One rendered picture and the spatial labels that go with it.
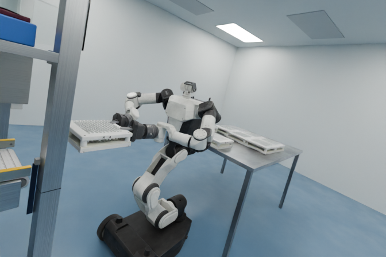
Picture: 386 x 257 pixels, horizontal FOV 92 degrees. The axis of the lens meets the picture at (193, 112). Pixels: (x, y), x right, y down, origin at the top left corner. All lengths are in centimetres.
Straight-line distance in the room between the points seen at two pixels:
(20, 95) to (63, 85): 30
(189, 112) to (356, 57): 416
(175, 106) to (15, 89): 85
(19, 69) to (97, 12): 354
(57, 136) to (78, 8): 42
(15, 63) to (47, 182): 46
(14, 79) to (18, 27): 23
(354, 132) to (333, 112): 51
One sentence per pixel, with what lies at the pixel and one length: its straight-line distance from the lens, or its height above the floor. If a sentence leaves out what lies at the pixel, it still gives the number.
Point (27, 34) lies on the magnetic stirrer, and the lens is 85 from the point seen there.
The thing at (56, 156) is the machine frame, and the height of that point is 102.
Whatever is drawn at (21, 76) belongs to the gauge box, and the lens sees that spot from 100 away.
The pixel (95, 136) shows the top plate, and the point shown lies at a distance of 93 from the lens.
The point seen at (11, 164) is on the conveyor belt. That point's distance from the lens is 99.
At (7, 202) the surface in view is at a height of 84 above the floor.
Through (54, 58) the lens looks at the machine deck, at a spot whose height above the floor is 135.
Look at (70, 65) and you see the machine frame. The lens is 74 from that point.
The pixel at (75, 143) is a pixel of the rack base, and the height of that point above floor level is 100.
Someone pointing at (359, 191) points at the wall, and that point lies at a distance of 486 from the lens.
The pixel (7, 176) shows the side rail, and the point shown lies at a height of 94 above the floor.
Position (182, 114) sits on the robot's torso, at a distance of 132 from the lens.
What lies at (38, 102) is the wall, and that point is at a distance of 439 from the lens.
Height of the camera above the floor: 136
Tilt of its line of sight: 8 degrees down
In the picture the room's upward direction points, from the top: 13 degrees clockwise
